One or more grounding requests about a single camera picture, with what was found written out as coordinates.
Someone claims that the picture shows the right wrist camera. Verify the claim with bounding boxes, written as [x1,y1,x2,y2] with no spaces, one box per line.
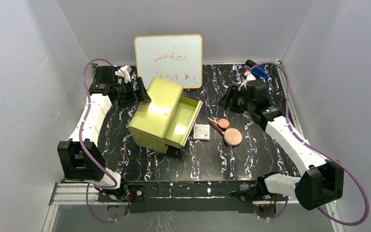
[238,70,256,91]

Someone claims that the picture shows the aluminium rail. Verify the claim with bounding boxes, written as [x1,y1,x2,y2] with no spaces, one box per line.
[275,59,318,176]
[48,181,337,206]

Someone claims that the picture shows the blue stapler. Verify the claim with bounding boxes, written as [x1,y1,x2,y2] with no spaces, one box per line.
[244,59,269,80]

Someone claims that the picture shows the orange framed whiteboard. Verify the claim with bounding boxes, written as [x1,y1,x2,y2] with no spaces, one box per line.
[134,34,203,89]

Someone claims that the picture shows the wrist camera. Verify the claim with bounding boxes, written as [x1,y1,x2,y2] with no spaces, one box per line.
[238,70,256,91]
[115,65,131,85]

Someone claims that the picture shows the red lip pencil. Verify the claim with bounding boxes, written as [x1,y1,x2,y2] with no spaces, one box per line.
[208,121,225,136]

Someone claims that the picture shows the aluminium right side rail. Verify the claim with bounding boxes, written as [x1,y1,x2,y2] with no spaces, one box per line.
[275,59,318,176]

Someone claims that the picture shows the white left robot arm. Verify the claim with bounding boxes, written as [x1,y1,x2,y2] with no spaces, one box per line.
[57,66,151,189]

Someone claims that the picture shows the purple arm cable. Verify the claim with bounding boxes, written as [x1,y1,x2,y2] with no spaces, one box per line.
[78,58,121,224]
[249,61,370,227]

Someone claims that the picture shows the small round powder puff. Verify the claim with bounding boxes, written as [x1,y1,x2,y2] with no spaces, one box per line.
[217,118,230,129]

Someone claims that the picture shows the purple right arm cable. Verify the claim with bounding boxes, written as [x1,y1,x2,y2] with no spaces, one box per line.
[249,61,370,227]

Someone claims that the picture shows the aluminium front rail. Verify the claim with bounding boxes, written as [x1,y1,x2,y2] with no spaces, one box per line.
[48,181,337,206]

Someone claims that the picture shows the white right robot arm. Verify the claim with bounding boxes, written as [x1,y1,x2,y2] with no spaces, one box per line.
[218,80,344,210]

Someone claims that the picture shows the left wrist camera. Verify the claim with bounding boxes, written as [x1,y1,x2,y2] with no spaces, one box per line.
[115,65,131,85]

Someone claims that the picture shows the large round powder puff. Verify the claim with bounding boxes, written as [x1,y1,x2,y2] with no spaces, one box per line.
[224,128,243,146]

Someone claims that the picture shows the green metal drawer chest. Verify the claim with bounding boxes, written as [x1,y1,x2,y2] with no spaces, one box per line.
[128,77,202,153]

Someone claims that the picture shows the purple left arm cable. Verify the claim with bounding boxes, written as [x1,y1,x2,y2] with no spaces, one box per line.
[78,58,121,224]

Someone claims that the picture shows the white makeup packet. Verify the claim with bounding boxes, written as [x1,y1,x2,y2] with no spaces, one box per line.
[193,124,210,141]

